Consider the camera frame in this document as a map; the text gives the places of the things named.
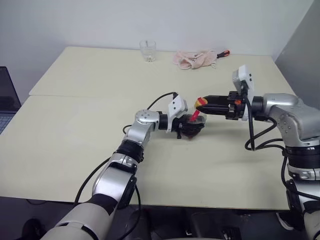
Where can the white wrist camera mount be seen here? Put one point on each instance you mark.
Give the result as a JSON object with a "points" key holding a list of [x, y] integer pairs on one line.
{"points": [[178, 106], [246, 75]]}

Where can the black and white shoe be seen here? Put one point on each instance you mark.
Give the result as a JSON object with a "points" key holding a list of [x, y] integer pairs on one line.
{"points": [[285, 221]]}

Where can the pink crumpled cloth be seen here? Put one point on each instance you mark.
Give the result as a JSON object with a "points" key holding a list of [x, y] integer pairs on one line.
{"points": [[193, 60]]}

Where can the clear drinking glass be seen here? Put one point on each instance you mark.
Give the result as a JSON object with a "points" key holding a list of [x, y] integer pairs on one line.
{"points": [[148, 51]]}

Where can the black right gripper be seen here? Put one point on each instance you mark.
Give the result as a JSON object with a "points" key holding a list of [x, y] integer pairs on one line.
{"points": [[237, 110]]}

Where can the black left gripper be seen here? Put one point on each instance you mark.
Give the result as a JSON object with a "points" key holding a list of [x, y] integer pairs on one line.
{"points": [[180, 128]]}

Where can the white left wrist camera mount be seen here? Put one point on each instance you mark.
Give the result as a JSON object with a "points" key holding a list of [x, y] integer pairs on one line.
{"points": [[178, 106]]}

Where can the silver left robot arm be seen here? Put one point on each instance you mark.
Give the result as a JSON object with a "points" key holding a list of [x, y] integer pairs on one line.
{"points": [[113, 180]]}

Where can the dark laptop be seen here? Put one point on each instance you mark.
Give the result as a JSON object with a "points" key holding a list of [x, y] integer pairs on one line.
{"points": [[7, 97]]}

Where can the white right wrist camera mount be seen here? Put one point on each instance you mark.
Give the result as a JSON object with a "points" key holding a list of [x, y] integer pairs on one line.
{"points": [[246, 75]]}

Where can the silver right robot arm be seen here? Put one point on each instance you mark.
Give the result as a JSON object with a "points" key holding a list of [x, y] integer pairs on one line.
{"points": [[290, 117]]}

